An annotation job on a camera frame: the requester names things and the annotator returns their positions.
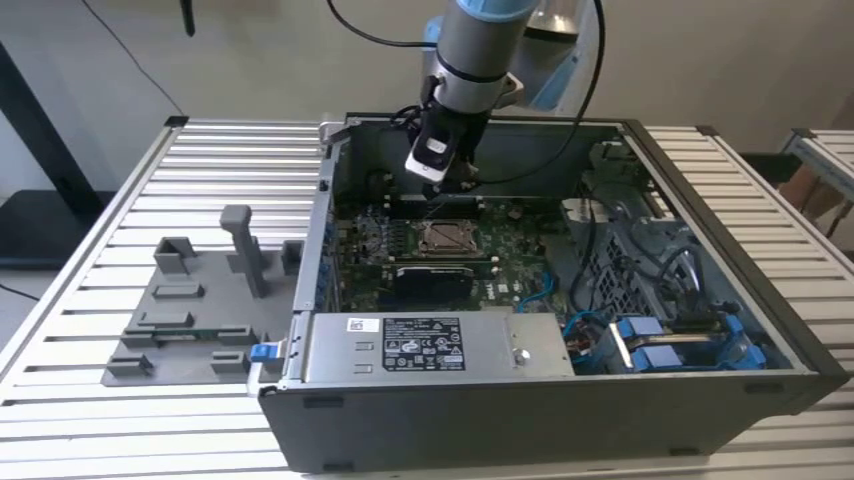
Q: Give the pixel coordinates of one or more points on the silver power supply unit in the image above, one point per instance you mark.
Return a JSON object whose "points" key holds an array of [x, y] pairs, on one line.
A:
{"points": [[334, 345]]}

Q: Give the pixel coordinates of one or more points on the black hanging rod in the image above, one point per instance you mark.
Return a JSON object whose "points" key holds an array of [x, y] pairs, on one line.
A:
{"points": [[189, 17]]}

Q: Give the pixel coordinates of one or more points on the CPU silver plate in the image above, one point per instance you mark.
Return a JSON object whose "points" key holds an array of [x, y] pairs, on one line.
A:
{"points": [[449, 237]]}

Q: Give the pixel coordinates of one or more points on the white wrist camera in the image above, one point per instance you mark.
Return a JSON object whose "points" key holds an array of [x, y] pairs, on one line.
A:
{"points": [[430, 157]]}

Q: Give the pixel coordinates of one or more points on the blue disk carrier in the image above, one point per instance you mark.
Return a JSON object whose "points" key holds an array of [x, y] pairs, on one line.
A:
{"points": [[642, 327], [655, 357]]}

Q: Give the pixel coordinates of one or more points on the green RAM stick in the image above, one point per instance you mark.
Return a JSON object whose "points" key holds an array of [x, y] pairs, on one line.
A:
{"points": [[187, 335]]}

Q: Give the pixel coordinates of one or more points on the black graphics card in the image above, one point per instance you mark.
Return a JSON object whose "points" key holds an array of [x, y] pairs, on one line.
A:
{"points": [[434, 287]]}

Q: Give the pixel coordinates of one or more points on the dark grey PC case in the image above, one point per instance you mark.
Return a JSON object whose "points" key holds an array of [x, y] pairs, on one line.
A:
{"points": [[468, 430]]}

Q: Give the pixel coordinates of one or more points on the blue case latch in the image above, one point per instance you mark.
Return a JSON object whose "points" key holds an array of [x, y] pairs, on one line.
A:
{"points": [[264, 352]]}

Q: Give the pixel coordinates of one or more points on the metal slat side table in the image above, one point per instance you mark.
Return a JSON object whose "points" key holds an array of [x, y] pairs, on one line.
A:
{"points": [[824, 155]]}

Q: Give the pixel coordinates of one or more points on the brown cardboard box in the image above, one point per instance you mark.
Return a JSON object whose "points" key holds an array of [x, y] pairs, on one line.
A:
{"points": [[817, 200]]}

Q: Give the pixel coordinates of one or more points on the grey parts rack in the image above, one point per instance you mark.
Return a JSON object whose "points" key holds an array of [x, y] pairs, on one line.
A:
{"points": [[194, 310]]}

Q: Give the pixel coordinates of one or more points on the green motherboard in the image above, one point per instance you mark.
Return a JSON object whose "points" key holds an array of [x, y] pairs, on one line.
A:
{"points": [[514, 260]]}

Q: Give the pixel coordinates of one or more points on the blue plastic bracket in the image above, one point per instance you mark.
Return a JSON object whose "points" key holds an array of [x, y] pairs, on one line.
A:
{"points": [[748, 350]]}

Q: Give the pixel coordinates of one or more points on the grey metal drive cage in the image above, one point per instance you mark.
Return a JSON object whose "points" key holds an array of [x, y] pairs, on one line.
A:
{"points": [[621, 280]]}

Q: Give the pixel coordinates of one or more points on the black stand with base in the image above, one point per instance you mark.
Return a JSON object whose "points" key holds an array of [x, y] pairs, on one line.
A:
{"points": [[41, 230]]}

